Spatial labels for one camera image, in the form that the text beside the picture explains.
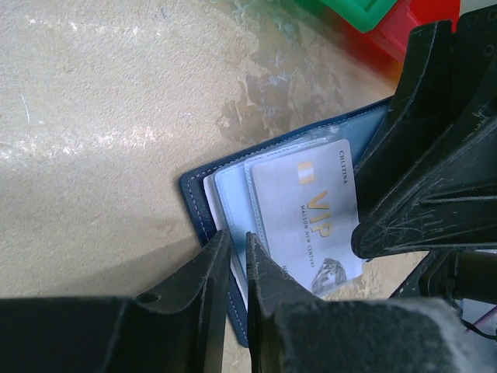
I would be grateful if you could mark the green bin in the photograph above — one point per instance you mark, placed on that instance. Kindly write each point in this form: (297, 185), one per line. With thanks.
(363, 15)

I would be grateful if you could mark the blue card holder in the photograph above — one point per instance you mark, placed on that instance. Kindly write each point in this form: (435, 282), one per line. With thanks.
(217, 197)

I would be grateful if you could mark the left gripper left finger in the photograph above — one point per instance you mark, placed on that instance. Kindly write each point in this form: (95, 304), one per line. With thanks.
(176, 326)

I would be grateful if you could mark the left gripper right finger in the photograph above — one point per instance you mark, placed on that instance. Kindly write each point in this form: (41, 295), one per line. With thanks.
(292, 330)

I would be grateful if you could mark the red bin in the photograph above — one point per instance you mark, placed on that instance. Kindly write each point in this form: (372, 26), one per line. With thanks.
(384, 47)

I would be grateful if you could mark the white VIP credit card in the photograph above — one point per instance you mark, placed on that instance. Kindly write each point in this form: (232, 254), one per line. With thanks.
(305, 201)

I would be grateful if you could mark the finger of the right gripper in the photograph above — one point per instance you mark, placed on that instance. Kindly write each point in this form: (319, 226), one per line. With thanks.
(447, 200)
(442, 68)

